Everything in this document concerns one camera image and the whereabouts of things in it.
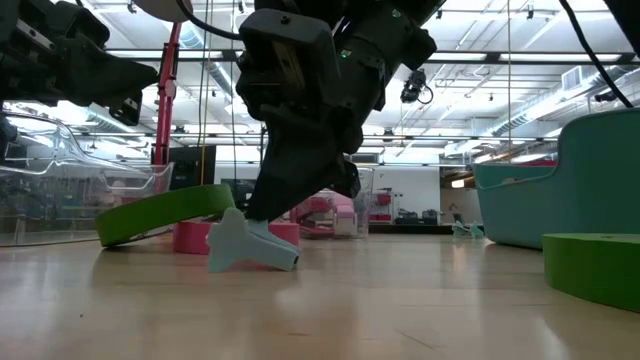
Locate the pink tape roll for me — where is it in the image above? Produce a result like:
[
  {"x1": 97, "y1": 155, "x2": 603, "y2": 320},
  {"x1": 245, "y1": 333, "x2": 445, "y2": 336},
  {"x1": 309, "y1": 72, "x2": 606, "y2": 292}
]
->
[{"x1": 172, "y1": 219, "x2": 301, "y2": 256}]

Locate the green masking tape roll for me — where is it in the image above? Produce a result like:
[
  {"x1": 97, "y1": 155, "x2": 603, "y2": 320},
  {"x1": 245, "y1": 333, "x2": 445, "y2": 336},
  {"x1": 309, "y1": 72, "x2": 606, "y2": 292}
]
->
[
  {"x1": 95, "y1": 183, "x2": 237, "y2": 248},
  {"x1": 542, "y1": 232, "x2": 640, "y2": 315}
]

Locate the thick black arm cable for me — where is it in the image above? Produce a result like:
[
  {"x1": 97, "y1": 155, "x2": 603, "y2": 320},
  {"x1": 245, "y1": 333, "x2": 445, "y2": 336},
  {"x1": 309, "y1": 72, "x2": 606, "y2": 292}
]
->
[{"x1": 557, "y1": 0, "x2": 635, "y2": 110}]

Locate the red stapler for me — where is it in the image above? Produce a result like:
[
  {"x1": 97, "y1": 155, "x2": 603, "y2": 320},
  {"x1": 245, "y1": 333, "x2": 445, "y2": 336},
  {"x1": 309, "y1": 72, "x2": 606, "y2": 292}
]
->
[{"x1": 288, "y1": 196, "x2": 336, "y2": 239}]

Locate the red desk lamp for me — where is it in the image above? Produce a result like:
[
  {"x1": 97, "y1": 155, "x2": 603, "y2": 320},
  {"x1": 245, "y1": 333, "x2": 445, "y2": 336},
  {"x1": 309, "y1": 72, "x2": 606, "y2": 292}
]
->
[{"x1": 132, "y1": 0, "x2": 195, "y2": 169}]

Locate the clear plastic bin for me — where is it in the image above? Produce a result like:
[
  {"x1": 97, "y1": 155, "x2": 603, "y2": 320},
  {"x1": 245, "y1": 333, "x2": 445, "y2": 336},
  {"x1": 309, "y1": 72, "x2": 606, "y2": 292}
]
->
[
  {"x1": 349, "y1": 166, "x2": 376, "y2": 239},
  {"x1": 0, "y1": 102, "x2": 175, "y2": 247}
]

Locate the light blue staple remover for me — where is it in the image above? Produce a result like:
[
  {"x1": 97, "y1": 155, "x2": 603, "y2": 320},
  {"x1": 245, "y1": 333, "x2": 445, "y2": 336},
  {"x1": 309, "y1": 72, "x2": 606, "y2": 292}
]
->
[{"x1": 206, "y1": 207, "x2": 302, "y2": 275}]

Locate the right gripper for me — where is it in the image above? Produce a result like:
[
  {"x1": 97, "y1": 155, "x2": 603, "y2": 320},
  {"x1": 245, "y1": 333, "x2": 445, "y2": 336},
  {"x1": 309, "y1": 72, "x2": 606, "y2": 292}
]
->
[{"x1": 234, "y1": 0, "x2": 446, "y2": 224}]

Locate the teal staple remover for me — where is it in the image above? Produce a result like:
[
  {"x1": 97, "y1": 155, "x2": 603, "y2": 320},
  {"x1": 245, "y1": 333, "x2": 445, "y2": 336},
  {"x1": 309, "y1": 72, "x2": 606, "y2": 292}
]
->
[{"x1": 451, "y1": 219, "x2": 485, "y2": 240}]

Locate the teal plastic bin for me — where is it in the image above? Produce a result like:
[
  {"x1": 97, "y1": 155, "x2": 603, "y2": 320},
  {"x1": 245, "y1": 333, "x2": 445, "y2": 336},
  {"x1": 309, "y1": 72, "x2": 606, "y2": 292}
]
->
[{"x1": 472, "y1": 108, "x2": 640, "y2": 251}]

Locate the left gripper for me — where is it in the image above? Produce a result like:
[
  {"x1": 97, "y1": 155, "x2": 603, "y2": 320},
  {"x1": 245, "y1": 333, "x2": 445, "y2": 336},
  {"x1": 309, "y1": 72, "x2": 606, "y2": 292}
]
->
[{"x1": 0, "y1": 0, "x2": 159, "y2": 126}]

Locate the black overhead camera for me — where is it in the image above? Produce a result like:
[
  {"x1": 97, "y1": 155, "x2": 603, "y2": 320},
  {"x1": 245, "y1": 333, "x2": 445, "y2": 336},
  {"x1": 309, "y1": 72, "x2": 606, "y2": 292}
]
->
[{"x1": 399, "y1": 68, "x2": 434, "y2": 106}]

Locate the white air vent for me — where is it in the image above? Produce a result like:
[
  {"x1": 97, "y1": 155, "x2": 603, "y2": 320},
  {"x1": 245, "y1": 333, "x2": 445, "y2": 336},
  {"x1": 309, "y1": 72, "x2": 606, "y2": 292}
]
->
[{"x1": 560, "y1": 65, "x2": 584, "y2": 92}]

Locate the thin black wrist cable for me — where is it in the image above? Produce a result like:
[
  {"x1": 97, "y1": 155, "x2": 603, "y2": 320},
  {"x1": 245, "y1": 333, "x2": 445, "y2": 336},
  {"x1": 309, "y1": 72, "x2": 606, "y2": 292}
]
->
[{"x1": 172, "y1": 0, "x2": 244, "y2": 41}]

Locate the black monitor screen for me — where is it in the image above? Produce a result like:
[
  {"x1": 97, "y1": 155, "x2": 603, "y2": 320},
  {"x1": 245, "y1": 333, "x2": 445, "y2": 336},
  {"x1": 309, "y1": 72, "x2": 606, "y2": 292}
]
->
[{"x1": 169, "y1": 144, "x2": 217, "y2": 191}]

